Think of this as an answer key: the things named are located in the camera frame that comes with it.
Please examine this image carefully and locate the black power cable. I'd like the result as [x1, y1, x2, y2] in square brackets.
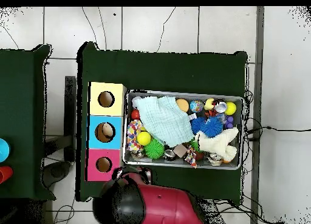
[246, 125, 311, 135]

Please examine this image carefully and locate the cream waffle cloth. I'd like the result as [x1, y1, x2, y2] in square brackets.
[194, 126, 240, 161]

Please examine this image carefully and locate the smooth yellow ball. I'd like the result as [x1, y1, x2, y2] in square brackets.
[136, 131, 152, 146]

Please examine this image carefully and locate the green spiky ball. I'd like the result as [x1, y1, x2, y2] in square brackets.
[143, 138, 165, 160]

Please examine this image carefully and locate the blue cup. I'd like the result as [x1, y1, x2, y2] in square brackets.
[0, 138, 11, 163]

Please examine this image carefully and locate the shallow wire mesh bin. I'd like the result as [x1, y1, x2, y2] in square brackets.
[122, 89, 244, 171]

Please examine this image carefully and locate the large multicoloured patterned cloth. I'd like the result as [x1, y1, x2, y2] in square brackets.
[126, 119, 144, 152]

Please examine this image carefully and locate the red cup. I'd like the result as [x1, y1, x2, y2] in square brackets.
[0, 166, 13, 185]

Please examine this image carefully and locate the dark green table cloth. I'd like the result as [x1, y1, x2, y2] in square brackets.
[75, 41, 248, 205]

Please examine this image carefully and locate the globe print ball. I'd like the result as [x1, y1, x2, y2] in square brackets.
[189, 99, 204, 114]

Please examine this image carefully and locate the green cloth covered side table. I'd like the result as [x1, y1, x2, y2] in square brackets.
[0, 44, 56, 202]

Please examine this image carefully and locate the small knotted multicoloured cloth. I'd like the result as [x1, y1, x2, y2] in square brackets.
[183, 146, 198, 169]

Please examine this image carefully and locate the orange foam ball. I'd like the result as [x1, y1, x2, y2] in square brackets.
[176, 98, 190, 113]

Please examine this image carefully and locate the wooden box with three holes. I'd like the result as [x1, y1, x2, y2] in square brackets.
[84, 81, 127, 182]

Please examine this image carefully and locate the mint green waffle cloth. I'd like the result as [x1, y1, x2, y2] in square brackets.
[132, 95, 195, 148]

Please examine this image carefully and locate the yellow tennis ball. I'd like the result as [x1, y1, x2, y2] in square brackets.
[224, 101, 237, 116]

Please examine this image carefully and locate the blue spiky toy with eyes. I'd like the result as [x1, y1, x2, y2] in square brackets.
[190, 115, 224, 138]

